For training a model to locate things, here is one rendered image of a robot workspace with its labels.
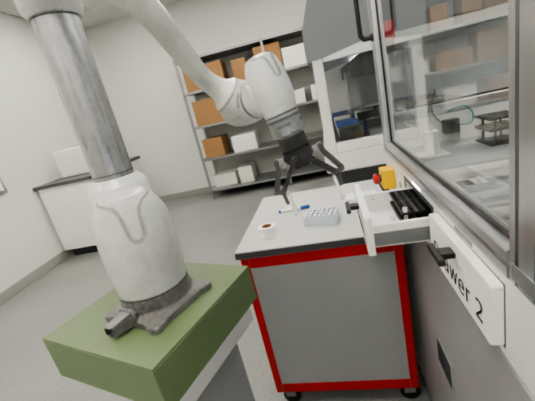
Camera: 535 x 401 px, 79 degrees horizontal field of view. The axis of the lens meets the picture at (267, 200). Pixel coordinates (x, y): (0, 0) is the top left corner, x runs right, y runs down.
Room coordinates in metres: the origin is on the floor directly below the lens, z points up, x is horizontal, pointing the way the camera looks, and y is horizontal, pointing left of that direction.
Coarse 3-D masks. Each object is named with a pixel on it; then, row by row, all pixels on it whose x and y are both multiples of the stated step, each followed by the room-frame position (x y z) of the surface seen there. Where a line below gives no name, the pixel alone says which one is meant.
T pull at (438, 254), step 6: (432, 246) 0.55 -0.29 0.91; (432, 252) 0.53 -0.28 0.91; (438, 252) 0.53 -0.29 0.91; (444, 252) 0.52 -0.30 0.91; (450, 252) 0.52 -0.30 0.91; (438, 258) 0.51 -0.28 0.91; (444, 258) 0.52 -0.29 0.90; (450, 258) 0.52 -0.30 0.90; (438, 264) 0.50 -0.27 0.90; (444, 264) 0.50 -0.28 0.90
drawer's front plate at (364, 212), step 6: (354, 186) 0.98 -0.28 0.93; (354, 192) 0.97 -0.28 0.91; (360, 192) 0.91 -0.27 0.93; (360, 198) 0.86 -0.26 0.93; (360, 204) 0.81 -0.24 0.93; (366, 204) 0.80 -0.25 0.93; (360, 210) 0.82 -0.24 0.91; (366, 210) 0.76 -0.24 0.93; (360, 216) 0.87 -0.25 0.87; (366, 216) 0.73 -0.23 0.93; (360, 222) 0.92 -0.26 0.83; (366, 222) 0.72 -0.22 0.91; (366, 228) 0.72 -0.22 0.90; (372, 228) 0.72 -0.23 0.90; (366, 234) 0.72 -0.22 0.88; (372, 234) 0.72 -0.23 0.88; (366, 240) 0.74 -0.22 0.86; (372, 240) 0.72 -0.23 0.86; (366, 246) 0.78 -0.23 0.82; (372, 246) 0.72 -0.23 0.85; (372, 252) 0.72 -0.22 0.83
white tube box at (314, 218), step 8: (312, 208) 1.22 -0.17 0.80; (320, 208) 1.21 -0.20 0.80; (328, 208) 1.19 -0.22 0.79; (336, 208) 1.17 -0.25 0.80; (304, 216) 1.16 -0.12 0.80; (312, 216) 1.14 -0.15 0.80; (320, 216) 1.13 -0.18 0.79; (328, 216) 1.12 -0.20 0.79; (336, 216) 1.12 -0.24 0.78; (304, 224) 1.16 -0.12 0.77; (312, 224) 1.14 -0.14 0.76; (320, 224) 1.13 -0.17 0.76
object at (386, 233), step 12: (384, 192) 0.96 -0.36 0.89; (372, 204) 0.97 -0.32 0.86; (384, 204) 0.96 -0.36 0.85; (372, 216) 0.92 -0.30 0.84; (384, 216) 0.90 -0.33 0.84; (396, 216) 0.88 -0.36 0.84; (384, 228) 0.73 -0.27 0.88; (396, 228) 0.73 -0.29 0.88; (408, 228) 0.72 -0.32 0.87; (420, 228) 0.71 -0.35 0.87; (384, 240) 0.73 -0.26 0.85; (396, 240) 0.72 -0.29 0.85; (408, 240) 0.72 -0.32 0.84; (420, 240) 0.71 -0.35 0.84
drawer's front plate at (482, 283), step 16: (432, 224) 0.64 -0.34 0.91; (432, 240) 0.65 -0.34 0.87; (448, 240) 0.55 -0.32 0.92; (464, 256) 0.47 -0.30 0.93; (464, 272) 0.48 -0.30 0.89; (480, 272) 0.42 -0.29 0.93; (464, 288) 0.48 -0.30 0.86; (480, 288) 0.42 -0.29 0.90; (496, 288) 0.39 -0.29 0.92; (464, 304) 0.49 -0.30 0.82; (496, 304) 0.38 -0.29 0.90; (496, 320) 0.38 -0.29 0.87; (496, 336) 0.38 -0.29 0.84
